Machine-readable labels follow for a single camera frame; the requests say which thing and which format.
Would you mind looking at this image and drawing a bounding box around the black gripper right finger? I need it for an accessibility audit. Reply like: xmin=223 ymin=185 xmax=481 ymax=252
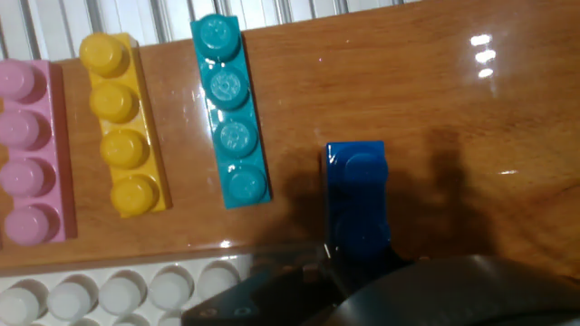
xmin=384 ymin=246 xmax=416 ymax=273

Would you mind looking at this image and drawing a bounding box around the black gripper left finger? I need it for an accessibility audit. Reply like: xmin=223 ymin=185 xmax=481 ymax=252
xmin=316 ymin=244 xmax=348 ymax=296

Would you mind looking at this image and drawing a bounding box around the blue four-stud block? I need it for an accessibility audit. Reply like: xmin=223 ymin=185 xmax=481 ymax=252
xmin=323 ymin=139 xmax=393 ymax=264

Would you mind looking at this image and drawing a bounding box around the teal four-stud block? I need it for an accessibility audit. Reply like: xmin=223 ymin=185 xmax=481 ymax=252
xmin=189 ymin=13 xmax=274 ymax=211

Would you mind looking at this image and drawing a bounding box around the wooden work board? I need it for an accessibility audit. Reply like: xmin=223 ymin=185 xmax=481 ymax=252
xmin=0 ymin=0 xmax=580 ymax=280

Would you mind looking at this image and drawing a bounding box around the white studded baseplate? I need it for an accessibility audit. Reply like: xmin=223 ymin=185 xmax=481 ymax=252
xmin=0 ymin=246 xmax=321 ymax=326

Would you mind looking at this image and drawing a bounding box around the yellow four-stud block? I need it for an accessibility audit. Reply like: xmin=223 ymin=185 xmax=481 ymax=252
xmin=78 ymin=32 xmax=174 ymax=220

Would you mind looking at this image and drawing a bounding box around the light pink four-stud block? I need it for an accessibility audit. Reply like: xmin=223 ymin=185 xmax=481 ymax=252
xmin=0 ymin=58 xmax=79 ymax=248

